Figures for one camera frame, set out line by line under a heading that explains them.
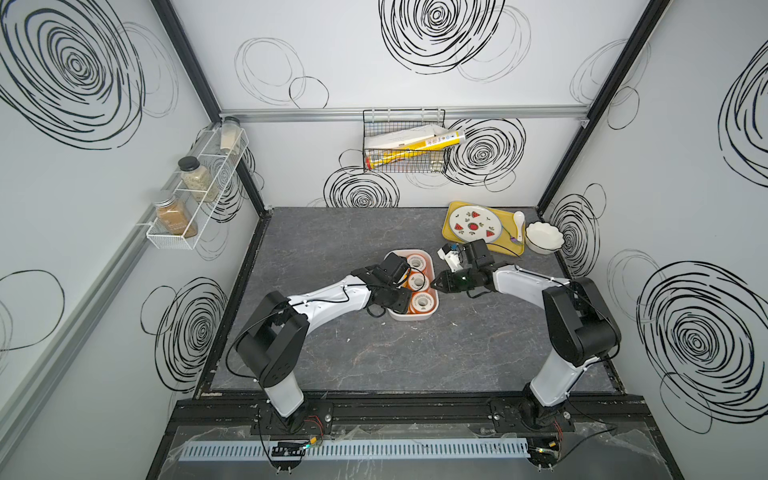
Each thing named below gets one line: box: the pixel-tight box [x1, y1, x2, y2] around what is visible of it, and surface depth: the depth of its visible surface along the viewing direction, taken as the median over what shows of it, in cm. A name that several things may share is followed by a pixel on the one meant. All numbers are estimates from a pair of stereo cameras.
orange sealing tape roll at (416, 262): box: [407, 254, 427, 271], surface depth 101 cm
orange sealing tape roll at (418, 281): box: [408, 271, 430, 292], surface depth 96 cm
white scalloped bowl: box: [525, 221, 565, 255], surface depth 111 cm
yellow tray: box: [441, 201, 525, 257], surface depth 114 cm
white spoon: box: [513, 210, 525, 242], surface depth 118 cm
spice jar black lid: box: [177, 156, 218, 202], surface depth 72 cm
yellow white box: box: [365, 125, 466, 170], surface depth 88 cm
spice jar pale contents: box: [220, 115, 241, 155], surface depth 88 cm
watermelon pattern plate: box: [449, 205, 503, 243], surface depth 118 cm
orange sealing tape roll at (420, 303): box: [408, 292, 434, 314], surface depth 91 cm
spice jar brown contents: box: [154, 196, 198, 238], surface depth 65 cm
